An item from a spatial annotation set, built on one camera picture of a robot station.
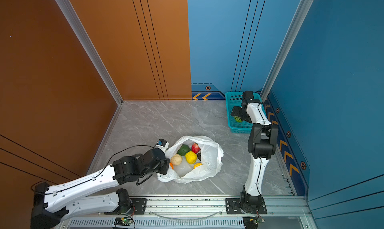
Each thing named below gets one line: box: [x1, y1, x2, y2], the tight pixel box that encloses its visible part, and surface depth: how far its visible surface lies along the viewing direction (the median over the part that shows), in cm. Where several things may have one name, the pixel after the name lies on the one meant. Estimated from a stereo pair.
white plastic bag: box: [186, 135, 224, 184], surface depth 79 cm
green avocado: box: [177, 144, 191, 156], surface depth 89 cm
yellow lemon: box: [185, 151, 198, 165], surface depth 87 cm
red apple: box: [191, 142, 201, 154], surface depth 92 cm
